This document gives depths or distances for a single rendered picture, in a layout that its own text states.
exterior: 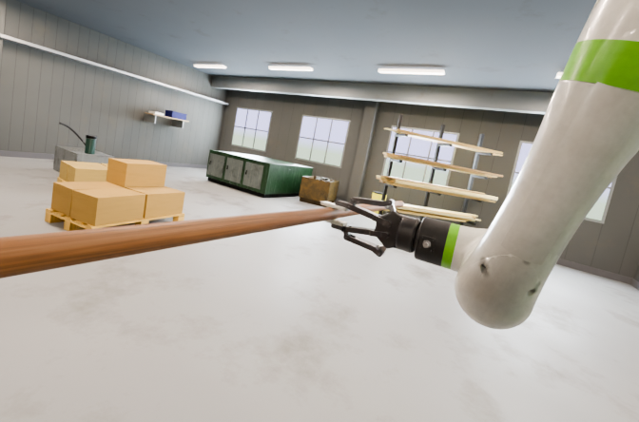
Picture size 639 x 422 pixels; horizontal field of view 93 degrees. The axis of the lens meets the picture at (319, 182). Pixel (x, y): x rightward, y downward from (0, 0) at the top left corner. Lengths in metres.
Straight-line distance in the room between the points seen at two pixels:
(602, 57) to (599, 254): 7.46
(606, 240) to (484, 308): 7.37
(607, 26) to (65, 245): 0.57
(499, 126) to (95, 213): 7.23
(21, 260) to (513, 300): 0.53
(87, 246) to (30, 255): 0.04
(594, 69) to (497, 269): 0.27
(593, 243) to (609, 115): 7.40
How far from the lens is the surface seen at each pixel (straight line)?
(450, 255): 0.65
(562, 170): 0.47
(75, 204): 4.05
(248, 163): 7.57
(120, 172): 4.47
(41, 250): 0.32
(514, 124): 7.72
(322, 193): 7.41
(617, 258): 7.94
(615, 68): 0.47
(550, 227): 0.49
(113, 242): 0.34
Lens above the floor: 1.30
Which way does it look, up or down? 6 degrees down
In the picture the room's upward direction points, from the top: 11 degrees clockwise
